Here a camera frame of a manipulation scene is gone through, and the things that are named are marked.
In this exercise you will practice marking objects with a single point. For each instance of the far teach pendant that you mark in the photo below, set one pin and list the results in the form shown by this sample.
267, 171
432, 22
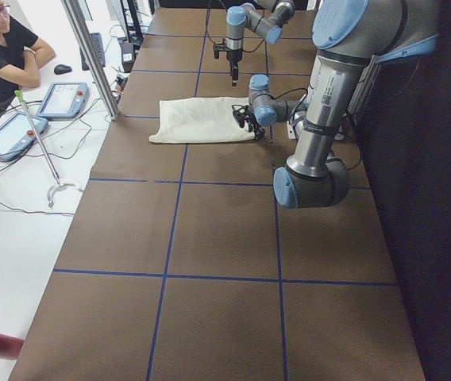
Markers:
63, 101

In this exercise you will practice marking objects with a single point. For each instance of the near teach pendant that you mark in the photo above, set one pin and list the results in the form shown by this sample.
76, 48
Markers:
16, 137

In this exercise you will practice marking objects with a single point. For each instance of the black computer mouse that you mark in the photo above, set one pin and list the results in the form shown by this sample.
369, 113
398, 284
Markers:
61, 69

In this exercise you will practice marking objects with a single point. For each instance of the teach pendant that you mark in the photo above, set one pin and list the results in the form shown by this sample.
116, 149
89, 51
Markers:
16, 137
63, 101

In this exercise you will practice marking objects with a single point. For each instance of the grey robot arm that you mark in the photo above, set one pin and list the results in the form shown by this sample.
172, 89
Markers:
245, 16
348, 36

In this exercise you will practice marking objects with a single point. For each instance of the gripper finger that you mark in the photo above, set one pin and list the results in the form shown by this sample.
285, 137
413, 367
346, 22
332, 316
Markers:
234, 73
259, 133

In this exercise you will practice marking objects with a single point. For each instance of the cream long-sleeve cat shirt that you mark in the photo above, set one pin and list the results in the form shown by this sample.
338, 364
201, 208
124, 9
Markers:
200, 121

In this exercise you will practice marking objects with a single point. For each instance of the grey aluminium frame post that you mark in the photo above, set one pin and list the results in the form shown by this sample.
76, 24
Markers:
83, 37

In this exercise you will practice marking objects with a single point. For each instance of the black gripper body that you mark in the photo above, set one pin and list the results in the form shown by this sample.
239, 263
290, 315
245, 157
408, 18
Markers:
252, 121
233, 58

